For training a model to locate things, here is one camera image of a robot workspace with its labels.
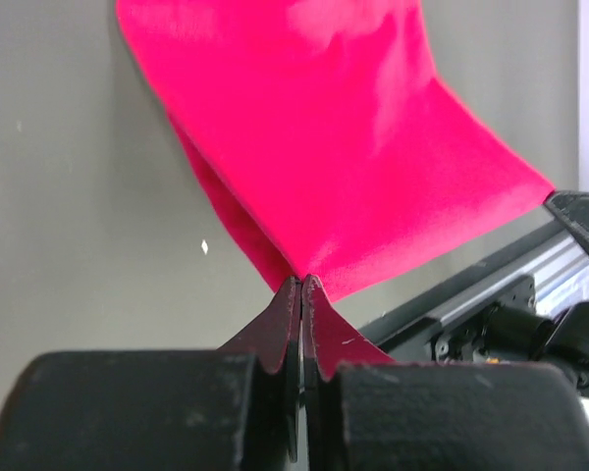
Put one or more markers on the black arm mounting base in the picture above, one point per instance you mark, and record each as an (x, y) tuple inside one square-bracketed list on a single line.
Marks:
[(528, 301)]

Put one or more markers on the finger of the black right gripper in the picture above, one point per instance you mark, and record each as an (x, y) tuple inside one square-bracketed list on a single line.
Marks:
[(571, 209)]

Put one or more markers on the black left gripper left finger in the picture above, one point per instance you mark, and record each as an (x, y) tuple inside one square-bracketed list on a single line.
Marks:
[(231, 408)]

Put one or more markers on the pink t-shirt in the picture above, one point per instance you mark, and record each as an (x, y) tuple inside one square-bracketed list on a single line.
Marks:
[(323, 135)]

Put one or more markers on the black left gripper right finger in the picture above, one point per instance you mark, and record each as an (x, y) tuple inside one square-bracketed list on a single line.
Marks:
[(366, 411)]

